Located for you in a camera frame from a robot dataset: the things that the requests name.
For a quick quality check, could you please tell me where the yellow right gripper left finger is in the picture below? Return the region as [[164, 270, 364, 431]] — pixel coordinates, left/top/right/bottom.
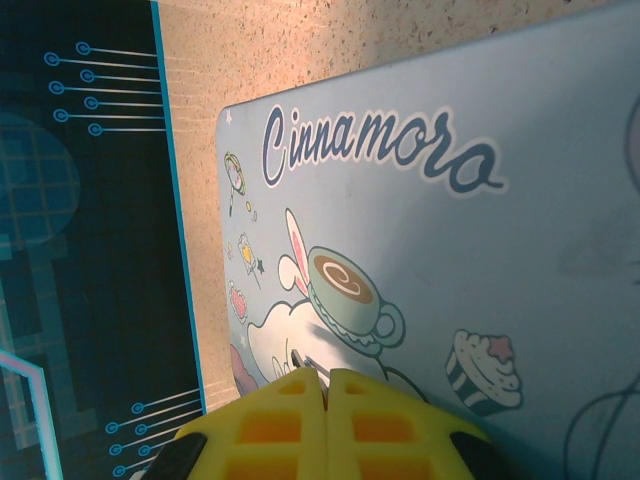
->
[[148, 366, 330, 480]]

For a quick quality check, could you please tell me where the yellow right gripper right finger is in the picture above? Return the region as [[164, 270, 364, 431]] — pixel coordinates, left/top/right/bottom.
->
[[324, 367, 504, 480]]

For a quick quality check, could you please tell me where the small metal key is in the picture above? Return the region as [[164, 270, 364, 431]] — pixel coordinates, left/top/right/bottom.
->
[[288, 348, 332, 387]]

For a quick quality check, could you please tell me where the blue Cinnamoroll tin box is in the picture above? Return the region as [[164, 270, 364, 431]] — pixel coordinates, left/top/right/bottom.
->
[[215, 0, 640, 480]]

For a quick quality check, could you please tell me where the dark blue circuit-print mat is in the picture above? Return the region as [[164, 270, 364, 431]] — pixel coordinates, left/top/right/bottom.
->
[[0, 0, 207, 480]]

